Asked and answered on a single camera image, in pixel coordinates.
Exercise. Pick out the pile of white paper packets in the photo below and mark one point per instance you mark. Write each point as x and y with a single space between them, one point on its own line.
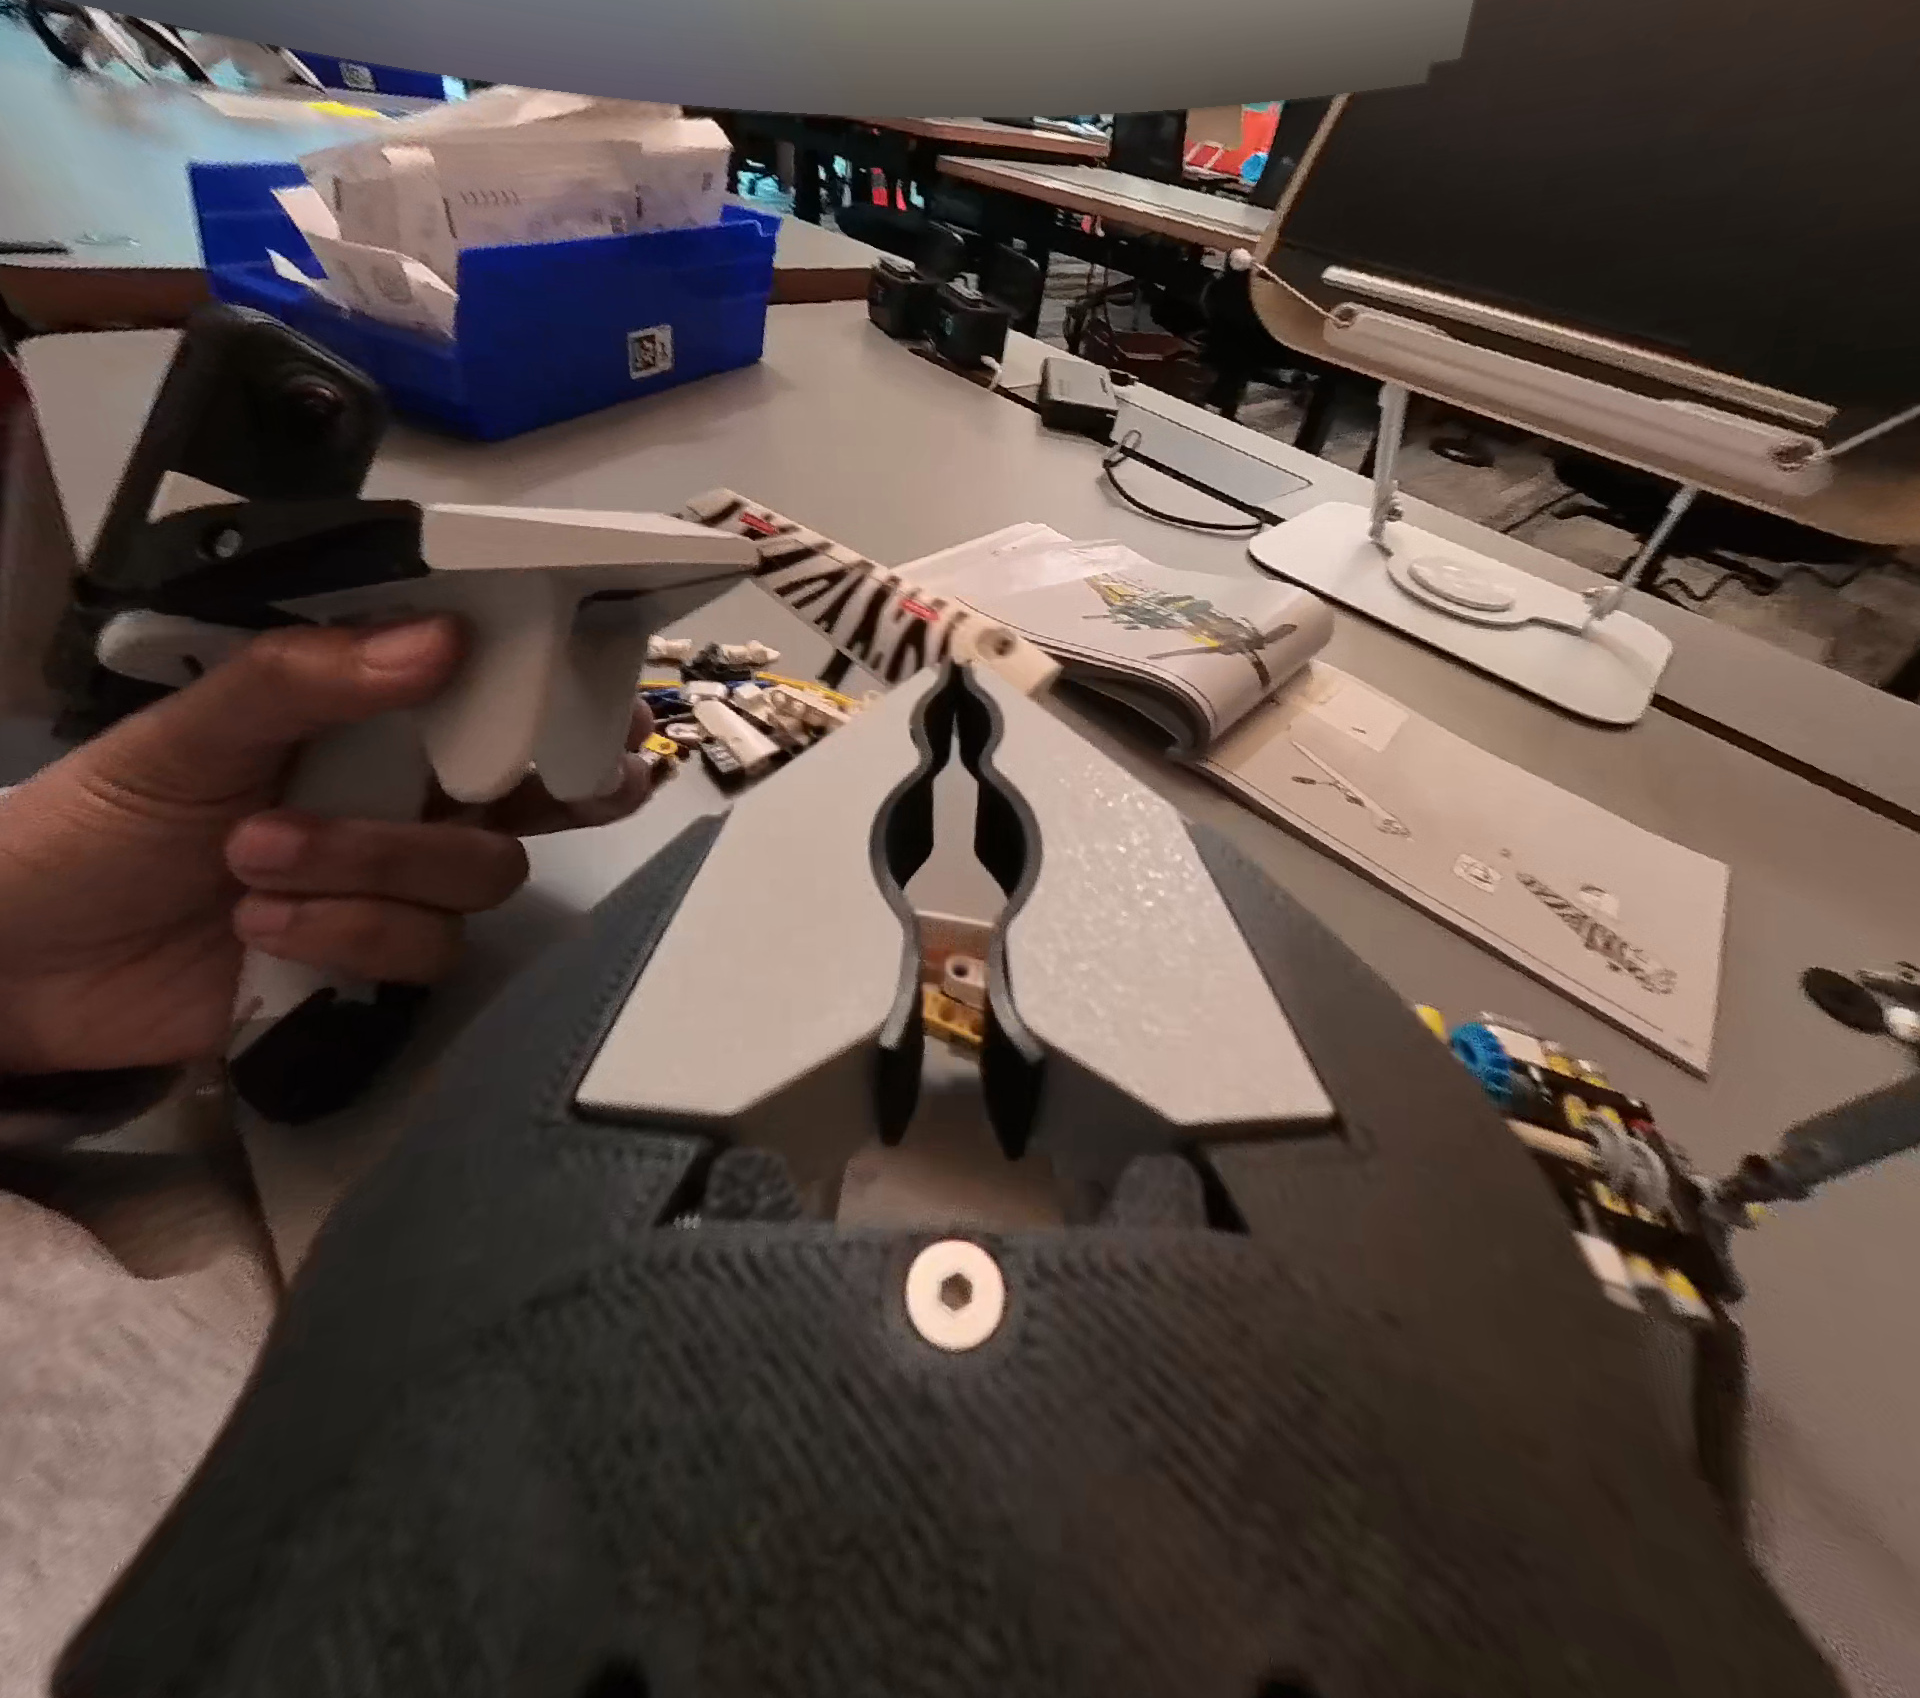
495 183

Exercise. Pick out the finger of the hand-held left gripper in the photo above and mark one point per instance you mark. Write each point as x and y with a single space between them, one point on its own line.
596 717
585 550

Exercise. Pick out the pile of loose lego pieces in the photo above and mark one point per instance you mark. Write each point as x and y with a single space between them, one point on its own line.
734 717

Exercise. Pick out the blue plastic bin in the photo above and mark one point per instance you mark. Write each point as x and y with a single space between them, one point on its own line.
600 303

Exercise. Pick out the small black box device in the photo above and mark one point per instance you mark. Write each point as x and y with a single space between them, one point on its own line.
901 296
969 321

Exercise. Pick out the lego instruction booklet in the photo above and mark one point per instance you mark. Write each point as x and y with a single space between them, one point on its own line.
1500 888

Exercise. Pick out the black screen with wooden edge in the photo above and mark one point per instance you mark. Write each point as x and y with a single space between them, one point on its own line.
1651 153

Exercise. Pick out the black and yellow lego model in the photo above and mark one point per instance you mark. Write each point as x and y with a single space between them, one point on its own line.
1590 1159

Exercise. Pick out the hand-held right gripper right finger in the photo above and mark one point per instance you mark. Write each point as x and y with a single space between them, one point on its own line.
1155 963

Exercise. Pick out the black power adapter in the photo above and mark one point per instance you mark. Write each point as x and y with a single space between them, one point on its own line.
1077 392

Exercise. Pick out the background desk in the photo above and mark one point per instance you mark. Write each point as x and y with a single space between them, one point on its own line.
1111 190

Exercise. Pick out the zebra striped lego boom assembly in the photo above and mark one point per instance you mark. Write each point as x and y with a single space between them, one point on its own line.
840 588

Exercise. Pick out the person's grey fleece clothing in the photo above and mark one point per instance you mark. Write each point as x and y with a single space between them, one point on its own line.
104 1352

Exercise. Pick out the person's left hand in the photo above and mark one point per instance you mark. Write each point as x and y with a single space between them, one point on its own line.
120 888

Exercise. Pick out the black lego wheel part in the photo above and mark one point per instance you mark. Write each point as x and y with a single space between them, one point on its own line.
1844 996

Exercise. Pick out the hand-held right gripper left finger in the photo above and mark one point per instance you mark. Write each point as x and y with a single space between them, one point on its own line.
750 963

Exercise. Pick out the white tablet stand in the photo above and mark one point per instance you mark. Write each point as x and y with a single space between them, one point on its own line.
1500 632

